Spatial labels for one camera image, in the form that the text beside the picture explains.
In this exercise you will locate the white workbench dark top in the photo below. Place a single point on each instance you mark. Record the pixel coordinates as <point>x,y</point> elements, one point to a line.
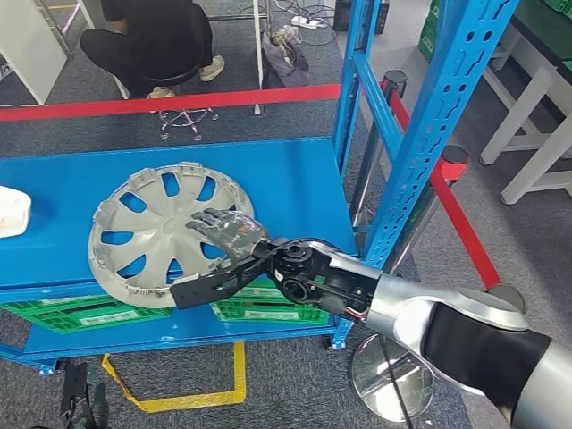
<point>536,23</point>

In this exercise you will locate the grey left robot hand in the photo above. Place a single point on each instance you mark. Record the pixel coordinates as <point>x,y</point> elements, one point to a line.
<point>97,408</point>

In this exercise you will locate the person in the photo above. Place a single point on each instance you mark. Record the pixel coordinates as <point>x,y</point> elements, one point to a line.
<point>152,35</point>

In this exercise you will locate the green crate stack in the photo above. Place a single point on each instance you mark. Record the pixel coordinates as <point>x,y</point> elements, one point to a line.
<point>429,35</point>

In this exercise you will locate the black round stool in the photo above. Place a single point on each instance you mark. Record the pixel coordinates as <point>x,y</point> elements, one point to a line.
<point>186,118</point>

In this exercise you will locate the yellow floor tape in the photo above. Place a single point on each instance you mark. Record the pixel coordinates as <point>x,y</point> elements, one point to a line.
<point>239,373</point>

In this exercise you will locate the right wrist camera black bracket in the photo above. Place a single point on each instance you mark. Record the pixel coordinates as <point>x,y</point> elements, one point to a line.
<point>192,293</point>

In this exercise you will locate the blue metal shelf rack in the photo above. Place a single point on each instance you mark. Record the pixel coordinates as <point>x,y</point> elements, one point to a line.
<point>290,189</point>

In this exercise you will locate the white workbench green top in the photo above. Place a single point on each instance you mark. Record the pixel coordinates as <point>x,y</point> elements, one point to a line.
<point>567,66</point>

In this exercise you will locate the white plastic part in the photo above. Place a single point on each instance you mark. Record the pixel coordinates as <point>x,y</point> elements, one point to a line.
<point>13,212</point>

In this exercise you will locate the green plastic folding crate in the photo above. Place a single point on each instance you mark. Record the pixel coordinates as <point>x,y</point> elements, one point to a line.
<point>17,307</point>
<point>259,294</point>
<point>152,317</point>
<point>223,314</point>

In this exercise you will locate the white table leg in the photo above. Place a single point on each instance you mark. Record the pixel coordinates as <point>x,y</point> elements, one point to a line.
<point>257,41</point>

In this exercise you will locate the white power strip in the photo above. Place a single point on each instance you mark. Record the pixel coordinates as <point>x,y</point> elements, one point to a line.
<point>308,22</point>

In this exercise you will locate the black box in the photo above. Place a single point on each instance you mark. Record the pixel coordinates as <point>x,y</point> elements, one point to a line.
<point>382,18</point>

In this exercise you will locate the red barrier belt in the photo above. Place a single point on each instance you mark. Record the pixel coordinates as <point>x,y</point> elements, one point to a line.
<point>398,109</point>
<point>469,237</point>
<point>179,102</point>

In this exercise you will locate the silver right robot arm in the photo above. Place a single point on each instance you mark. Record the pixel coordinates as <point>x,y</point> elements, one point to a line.
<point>402,302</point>

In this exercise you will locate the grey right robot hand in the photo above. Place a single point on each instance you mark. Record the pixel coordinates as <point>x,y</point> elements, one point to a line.
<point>237,234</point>

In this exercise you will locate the silver plastic wheel hubcap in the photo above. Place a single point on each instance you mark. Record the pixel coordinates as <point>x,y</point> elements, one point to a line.
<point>152,228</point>

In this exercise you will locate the grey bag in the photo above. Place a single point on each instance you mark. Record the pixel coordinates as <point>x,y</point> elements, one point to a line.
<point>277,65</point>

